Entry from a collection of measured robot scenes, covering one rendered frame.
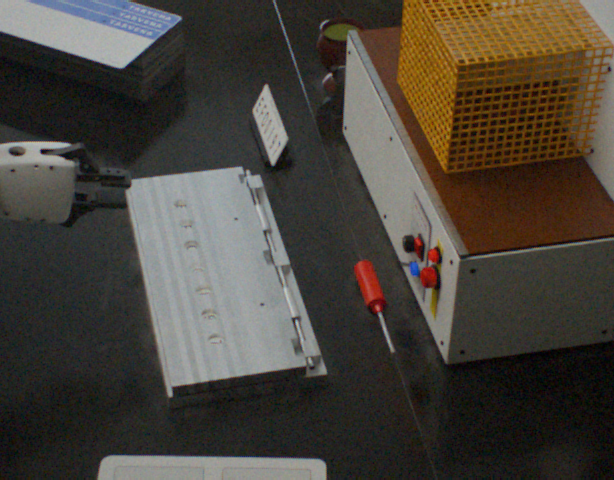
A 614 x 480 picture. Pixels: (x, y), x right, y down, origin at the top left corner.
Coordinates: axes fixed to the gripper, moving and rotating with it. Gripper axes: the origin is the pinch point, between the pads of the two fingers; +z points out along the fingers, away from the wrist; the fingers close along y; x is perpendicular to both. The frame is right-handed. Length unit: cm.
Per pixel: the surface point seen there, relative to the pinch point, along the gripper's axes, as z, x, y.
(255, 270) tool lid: 21.3, 2.5, 10.8
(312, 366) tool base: 24.9, 21.8, 10.6
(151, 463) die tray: 3.9, 31.1, 17.9
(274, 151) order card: 30.3, -26.5, 10.0
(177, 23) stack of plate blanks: 19, -57, 6
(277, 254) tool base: 25.1, -0.8, 10.3
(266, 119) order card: 30.5, -34.4, 9.2
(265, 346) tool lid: 19.6, 17.6, 11.1
